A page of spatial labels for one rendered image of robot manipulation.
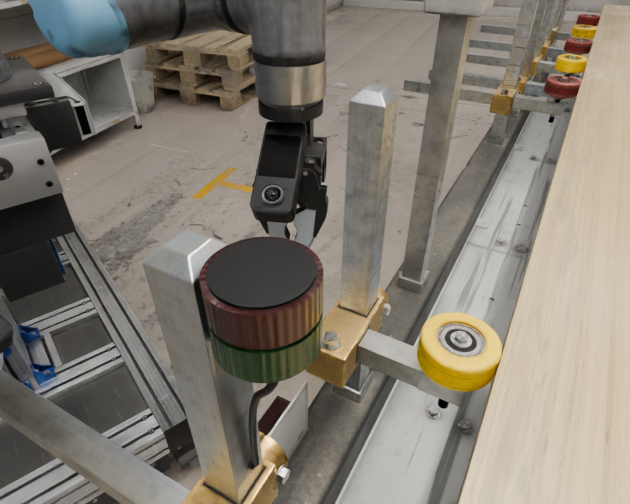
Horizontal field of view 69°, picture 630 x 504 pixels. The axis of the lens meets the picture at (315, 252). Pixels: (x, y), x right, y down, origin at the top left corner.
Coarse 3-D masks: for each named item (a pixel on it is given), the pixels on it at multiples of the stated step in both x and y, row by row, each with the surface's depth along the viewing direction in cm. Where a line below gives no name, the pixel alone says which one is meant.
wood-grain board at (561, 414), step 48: (624, 48) 145; (624, 96) 108; (576, 144) 86; (624, 144) 86; (576, 192) 71; (624, 192) 71; (576, 240) 61; (624, 240) 61; (528, 288) 53; (576, 288) 53; (624, 288) 53; (528, 336) 47; (576, 336) 47; (624, 336) 47; (528, 384) 42; (576, 384) 42; (624, 384) 42; (480, 432) 39; (528, 432) 39; (576, 432) 39; (624, 432) 39; (480, 480) 35; (528, 480) 35; (576, 480) 35; (624, 480) 35
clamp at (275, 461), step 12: (264, 444) 41; (276, 444) 41; (264, 456) 40; (276, 456) 41; (264, 468) 39; (276, 468) 41; (204, 480) 38; (264, 480) 38; (276, 480) 41; (192, 492) 38; (204, 492) 38; (216, 492) 37; (252, 492) 38; (264, 492) 39; (276, 492) 42
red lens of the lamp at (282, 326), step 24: (240, 240) 24; (288, 240) 24; (312, 288) 21; (216, 312) 21; (240, 312) 20; (264, 312) 20; (288, 312) 20; (312, 312) 22; (240, 336) 21; (264, 336) 21; (288, 336) 21
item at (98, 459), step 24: (0, 384) 47; (0, 408) 45; (24, 408) 45; (48, 408) 45; (24, 432) 45; (48, 432) 43; (72, 432) 43; (96, 432) 43; (72, 456) 41; (96, 456) 41; (120, 456) 41; (96, 480) 40; (120, 480) 39; (144, 480) 39; (168, 480) 39
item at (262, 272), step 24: (264, 240) 24; (216, 264) 23; (240, 264) 23; (264, 264) 23; (288, 264) 23; (312, 264) 23; (216, 288) 21; (240, 288) 21; (264, 288) 21; (288, 288) 21
